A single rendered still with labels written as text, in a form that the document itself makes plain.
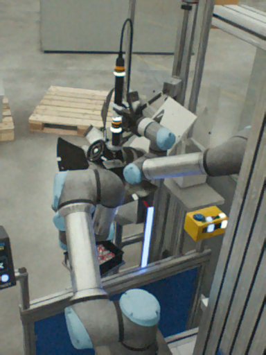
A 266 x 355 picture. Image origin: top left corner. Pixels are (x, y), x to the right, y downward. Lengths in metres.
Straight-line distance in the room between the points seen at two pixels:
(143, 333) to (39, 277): 1.89
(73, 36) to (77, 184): 6.08
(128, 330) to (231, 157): 0.60
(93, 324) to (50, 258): 2.02
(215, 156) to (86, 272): 0.53
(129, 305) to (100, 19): 6.35
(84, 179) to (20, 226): 2.21
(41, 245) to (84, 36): 4.63
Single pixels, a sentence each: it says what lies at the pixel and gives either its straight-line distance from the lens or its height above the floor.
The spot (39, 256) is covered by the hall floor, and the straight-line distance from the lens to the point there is 3.28.
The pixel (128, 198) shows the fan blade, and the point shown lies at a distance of 1.84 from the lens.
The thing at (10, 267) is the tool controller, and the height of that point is 1.15.
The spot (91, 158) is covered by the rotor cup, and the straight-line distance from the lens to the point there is 2.06.
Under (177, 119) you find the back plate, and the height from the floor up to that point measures 1.31.
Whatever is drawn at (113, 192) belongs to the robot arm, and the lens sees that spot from 1.40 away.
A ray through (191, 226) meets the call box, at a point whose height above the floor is 1.04.
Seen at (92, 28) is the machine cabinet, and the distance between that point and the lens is 7.36.
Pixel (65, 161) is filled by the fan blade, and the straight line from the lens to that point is 2.30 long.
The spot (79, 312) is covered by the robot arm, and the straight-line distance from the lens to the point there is 1.27.
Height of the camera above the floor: 2.23
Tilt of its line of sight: 33 degrees down
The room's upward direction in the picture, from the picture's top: 5 degrees clockwise
